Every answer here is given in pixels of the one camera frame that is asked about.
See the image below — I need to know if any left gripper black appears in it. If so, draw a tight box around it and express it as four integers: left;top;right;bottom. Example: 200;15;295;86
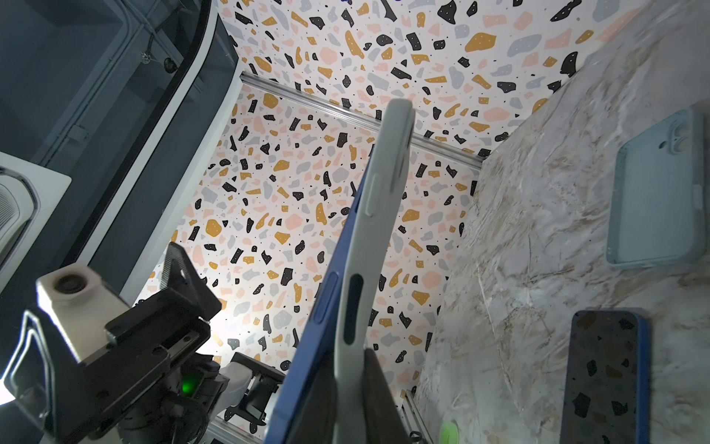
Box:
3;243;220;443

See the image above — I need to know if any ceiling air conditioner unit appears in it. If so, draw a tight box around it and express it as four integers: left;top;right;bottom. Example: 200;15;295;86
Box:
1;153;71;287

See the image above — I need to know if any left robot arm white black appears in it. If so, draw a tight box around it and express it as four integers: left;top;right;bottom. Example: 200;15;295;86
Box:
3;243;284;443

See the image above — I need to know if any light blue phone case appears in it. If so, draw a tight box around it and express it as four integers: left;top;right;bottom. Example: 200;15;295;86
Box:
606;107;706;269

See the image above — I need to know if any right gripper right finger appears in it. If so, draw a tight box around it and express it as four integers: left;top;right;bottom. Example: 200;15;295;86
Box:
362;349;410;444

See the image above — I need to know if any black smartphone on table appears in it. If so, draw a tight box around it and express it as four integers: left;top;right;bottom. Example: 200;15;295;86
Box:
559;310;651;443

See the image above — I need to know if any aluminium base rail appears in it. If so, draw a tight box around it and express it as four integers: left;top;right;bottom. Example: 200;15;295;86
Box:
201;390;439;444

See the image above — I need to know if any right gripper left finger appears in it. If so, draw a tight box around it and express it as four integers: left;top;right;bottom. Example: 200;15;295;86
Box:
286;354;338;444

